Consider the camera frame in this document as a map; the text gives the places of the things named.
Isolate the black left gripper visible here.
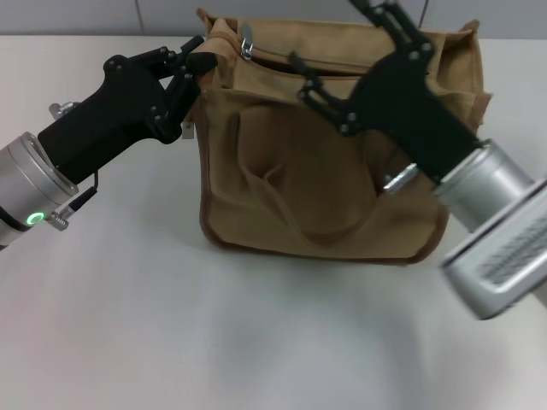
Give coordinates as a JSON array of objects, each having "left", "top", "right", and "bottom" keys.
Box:
[{"left": 36, "top": 35, "right": 218, "bottom": 184}]

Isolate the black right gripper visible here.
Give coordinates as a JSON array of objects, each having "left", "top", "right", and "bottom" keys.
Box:
[{"left": 288, "top": 0, "right": 491, "bottom": 187}]

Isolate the silver metal zipper pull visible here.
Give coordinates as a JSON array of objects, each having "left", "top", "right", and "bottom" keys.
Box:
[{"left": 238, "top": 21, "right": 256, "bottom": 59}]

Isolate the khaki canvas food bag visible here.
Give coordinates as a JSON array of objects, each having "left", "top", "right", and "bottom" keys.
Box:
[{"left": 181, "top": 7, "right": 492, "bottom": 268}]

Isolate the right gripper connector cable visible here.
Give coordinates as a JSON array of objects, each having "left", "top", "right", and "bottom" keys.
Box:
[{"left": 381, "top": 163, "right": 421, "bottom": 194}]

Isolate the gripper connector cable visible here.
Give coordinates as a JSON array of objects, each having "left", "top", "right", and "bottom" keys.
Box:
[
  {"left": 381, "top": 163, "right": 421, "bottom": 194},
  {"left": 48, "top": 101, "right": 103, "bottom": 232}
]

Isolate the left gripper connector cable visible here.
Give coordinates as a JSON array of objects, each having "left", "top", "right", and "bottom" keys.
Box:
[{"left": 48, "top": 101, "right": 103, "bottom": 232}]

